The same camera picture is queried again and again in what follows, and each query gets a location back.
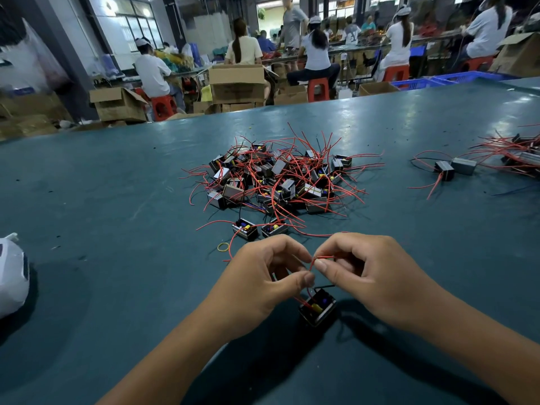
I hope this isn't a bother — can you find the single black electronic component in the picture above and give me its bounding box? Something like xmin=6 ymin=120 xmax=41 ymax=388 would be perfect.
xmin=409 ymin=153 xmax=457 ymax=201
xmin=451 ymin=157 xmax=478 ymax=176
xmin=299 ymin=286 xmax=339 ymax=326

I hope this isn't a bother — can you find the open cardboard box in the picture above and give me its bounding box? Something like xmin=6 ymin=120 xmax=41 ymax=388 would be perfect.
xmin=89 ymin=87 xmax=150 ymax=123

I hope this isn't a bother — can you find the tilted cardboard box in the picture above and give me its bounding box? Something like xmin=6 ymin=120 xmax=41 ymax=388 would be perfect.
xmin=492 ymin=31 xmax=540 ymax=78

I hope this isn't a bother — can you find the shallow cardboard box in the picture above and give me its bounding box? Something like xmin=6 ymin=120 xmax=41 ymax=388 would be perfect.
xmin=358 ymin=80 xmax=401 ymax=96

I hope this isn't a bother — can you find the large closed cardboard box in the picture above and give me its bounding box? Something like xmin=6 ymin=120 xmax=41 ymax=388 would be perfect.
xmin=208 ymin=65 xmax=268 ymax=105

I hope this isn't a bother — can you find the person's left hand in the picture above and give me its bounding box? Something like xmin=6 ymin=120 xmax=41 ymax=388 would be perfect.
xmin=201 ymin=234 xmax=315 ymax=341

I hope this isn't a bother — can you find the person's right hand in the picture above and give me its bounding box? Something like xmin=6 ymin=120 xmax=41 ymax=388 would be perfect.
xmin=312 ymin=232 xmax=444 ymax=334

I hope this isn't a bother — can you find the person's right forearm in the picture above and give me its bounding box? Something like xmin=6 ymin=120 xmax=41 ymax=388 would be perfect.
xmin=415 ymin=295 xmax=540 ymax=405

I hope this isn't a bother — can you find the central pile of wired modules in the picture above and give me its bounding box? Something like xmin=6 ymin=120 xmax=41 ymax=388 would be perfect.
xmin=186 ymin=126 xmax=385 ymax=258

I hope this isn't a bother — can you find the white plastic shell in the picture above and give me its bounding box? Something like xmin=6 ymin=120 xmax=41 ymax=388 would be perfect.
xmin=0 ymin=233 xmax=30 ymax=319

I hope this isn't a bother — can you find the low cardboard box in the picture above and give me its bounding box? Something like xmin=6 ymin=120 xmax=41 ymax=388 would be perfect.
xmin=274 ymin=84 xmax=310 ymax=105

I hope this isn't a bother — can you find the person's left forearm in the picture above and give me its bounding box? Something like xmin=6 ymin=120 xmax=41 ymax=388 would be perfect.
xmin=97 ymin=314 xmax=237 ymax=405

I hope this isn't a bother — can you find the blue plastic crate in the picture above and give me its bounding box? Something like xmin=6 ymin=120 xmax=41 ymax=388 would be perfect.
xmin=430 ymin=70 xmax=511 ymax=84
xmin=390 ymin=77 xmax=444 ymax=89

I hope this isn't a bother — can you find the red plastic stool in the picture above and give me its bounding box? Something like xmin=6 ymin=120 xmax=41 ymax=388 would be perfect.
xmin=466 ymin=55 xmax=496 ymax=71
xmin=307 ymin=77 xmax=331 ymax=102
xmin=151 ymin=95 xmax=177 ymax=122
xmin=382 ymin=65 xmax=411 ymax=83

